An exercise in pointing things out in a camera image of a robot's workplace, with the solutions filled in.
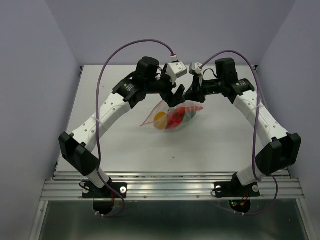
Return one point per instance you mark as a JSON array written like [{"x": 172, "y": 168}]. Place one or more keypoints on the orange carrot with leaves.
[{"x": 189, "y": 108}]

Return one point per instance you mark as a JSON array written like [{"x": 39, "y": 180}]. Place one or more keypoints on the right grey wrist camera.
[{"x": 195, "y": 69}]

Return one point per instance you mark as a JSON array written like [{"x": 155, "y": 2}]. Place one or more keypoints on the dark green cucumber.
[{"x": 189, "y": 115}]

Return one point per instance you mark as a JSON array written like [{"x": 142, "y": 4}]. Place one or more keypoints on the aluminium rail frame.
[{"x": 169, "y": 178}]

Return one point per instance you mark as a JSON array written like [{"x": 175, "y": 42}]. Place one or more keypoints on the clear pink-dotted zip bag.
[{"x": 163, "y": 106}]

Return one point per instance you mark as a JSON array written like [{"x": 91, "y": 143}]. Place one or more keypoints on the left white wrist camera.
[{"x": 176, "y": 70}]

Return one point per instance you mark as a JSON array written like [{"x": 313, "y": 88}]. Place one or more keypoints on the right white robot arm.
[{"x": 280, "y": 148}]

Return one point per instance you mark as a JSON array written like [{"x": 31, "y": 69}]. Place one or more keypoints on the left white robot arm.
[{"x": 77, "y": 147}]

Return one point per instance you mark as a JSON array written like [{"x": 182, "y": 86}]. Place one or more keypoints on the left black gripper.
[{"x": 172, "y": 99}]

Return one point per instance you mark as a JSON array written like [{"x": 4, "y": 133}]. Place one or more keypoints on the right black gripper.
[{"x": 193, "y": 94}]

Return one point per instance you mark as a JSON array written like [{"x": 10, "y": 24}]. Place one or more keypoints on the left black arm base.
[{"x": 106, "y": 203}]

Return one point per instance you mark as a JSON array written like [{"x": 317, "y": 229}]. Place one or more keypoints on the yellow lemon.
[{"x": 160, "y": 120}]

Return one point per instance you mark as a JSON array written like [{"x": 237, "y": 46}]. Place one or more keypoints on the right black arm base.
[{"x": 238, "y": 195}]

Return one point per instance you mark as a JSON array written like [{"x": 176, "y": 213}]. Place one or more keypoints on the red bell pepper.
[{"x": 174, "y": 119}]

